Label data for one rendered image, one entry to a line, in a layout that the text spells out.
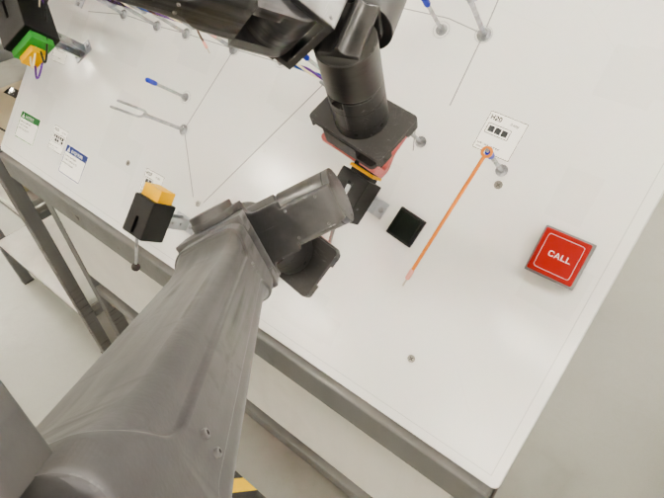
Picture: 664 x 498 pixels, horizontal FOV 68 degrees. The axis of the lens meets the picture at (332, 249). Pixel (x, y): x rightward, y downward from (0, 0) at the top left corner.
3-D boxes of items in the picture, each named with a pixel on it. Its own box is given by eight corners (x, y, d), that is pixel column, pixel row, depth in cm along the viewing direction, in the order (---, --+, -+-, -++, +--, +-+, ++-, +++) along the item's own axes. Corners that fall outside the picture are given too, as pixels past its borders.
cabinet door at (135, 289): (221, 379, 114) (193, 286, 90) (88, 275, 138) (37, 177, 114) (227, 374, 116) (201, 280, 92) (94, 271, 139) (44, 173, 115)
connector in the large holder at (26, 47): (52, 40, 87) (30, 29, 83) (57, 52, 86) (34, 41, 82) (35, 59, 89) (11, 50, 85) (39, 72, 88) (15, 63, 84)
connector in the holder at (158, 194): (155, 196, 77) (140, 193, 75) (159, 184, 77) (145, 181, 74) (171, 206, 75) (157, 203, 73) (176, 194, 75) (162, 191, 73)
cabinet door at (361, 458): (427, 543, 91) (461, 474, 67) (223, 382, 114) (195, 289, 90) (433, 534, 92) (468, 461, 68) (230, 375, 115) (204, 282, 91)
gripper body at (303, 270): (284, 208, 61) (254, 191, 54) (344, 255, 57) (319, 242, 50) (253, 251, 61) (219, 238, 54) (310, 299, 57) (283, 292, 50)
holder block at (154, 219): (157, 265, 85) (108, 264, 76) (182, 201, 83) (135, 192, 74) (174, 278, 83) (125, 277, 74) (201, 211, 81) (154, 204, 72)
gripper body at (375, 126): (349, 87, 56) (336, 37, 49) (420, 127, 52) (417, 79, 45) (310, 126, 55) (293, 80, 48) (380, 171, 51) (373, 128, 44)
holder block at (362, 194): (334, 207, 64) (319, 204, 60) (357, 171, 63) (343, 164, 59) (358, 225, 62) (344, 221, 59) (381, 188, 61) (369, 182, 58)
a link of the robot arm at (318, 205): (180, 224, 41) (231, 311, 43) (299, 164, 38) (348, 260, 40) (228, 196, 52) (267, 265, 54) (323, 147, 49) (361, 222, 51)
